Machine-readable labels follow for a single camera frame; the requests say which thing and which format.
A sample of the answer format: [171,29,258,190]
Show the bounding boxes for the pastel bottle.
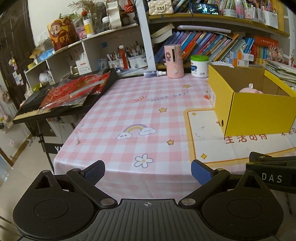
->
[235,0,245,18]

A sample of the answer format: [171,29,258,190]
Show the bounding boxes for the black electronic keyboard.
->
[13,68,119,124]

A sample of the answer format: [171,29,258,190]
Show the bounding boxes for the stack of paper booklets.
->
[264,60,296,88]

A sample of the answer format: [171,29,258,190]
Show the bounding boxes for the white jar with green lid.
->
[190,55,209,78]

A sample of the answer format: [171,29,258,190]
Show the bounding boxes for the pink plush pig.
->
[239,84,264,94]

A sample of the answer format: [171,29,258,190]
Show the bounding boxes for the pink patterned box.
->
[75,25,87,40]

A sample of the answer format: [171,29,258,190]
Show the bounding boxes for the cream quilted handbag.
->
[147,1,173,15]

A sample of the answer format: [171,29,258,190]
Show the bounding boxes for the thick book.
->
[150,23,175,37]
[151,32,173,43]

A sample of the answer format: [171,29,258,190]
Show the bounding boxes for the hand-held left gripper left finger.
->
[35,160,118,209]

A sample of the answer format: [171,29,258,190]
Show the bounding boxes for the red tassel ornament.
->
[118,46,129,69]

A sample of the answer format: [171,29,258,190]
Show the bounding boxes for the yellow folder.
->
[276,2,284,30]

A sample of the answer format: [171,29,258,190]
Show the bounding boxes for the yellow cardboard box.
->
[208,64,296,137]

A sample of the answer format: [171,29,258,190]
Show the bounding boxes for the long white bar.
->
[177,25,232,33]

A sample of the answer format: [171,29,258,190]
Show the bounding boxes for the white bottle with yellow label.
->
[83,19,95,37]

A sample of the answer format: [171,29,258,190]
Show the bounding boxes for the row of colorful children's books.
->
[154,30,255,64]

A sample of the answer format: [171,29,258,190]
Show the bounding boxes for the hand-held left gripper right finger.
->
[178,159,269,208]

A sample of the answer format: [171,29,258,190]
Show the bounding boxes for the orange white medicine box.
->
[225,58,250,67]
[230,52,253,61]

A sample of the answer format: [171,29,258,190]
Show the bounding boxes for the black keyboard stand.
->
[35,120,63,174]

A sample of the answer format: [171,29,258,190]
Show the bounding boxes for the yellow-edged shelf board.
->
[148,14,290,37]

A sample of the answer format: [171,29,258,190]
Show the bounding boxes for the white desk organizer with pens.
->
[244,2,278,29]

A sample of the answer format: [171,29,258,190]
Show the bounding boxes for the black wide-screen phone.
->
[191,3,220,15]

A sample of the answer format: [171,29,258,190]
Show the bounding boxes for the white plastic bag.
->
[39,71,55,84]

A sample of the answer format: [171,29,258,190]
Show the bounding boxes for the colorful stick bundle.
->
[266,46,284,62]

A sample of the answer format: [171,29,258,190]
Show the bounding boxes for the white shelf unit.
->
[24,0,155,88]

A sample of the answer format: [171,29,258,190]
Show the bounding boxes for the red boxed book set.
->
[252,36,279,65]

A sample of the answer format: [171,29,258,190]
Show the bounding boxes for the white frilly cloth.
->
[209,61,234,68]

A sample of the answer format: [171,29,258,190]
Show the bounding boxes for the pink cylindrical humidifier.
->
[164,44,184,78]

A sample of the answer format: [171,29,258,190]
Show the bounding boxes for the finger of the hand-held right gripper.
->
[249,152,296,164]

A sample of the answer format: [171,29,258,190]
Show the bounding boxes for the red fortune god box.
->
[47,16,78,51]

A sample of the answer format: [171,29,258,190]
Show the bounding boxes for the dark wooden door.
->
[0,0,38,130]

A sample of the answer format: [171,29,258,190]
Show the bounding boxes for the blue wipes pack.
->
[37,50,56,62]

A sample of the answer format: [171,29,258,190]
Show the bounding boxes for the dried flowers in glass vase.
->
[68,0,107,33]

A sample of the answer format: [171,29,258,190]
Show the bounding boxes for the small spray bottle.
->
[143,71,167,78]

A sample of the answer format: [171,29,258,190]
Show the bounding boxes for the pile of red decoration packets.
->
[39,71,111,109]

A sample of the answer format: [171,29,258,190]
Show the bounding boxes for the white pen holder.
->
[108,59,124,69]
[128,55,147,69]

